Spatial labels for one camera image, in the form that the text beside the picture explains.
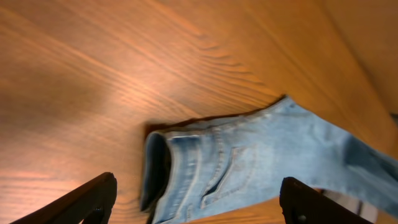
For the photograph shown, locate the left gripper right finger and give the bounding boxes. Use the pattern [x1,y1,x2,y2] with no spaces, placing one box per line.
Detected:
[279,177,372,224]

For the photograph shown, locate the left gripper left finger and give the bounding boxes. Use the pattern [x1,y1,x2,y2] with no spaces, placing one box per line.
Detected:
[11,172,117,224]

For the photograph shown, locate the light blue denim jeans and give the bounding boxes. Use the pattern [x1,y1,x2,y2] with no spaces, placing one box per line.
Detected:
[140,97,397,223]

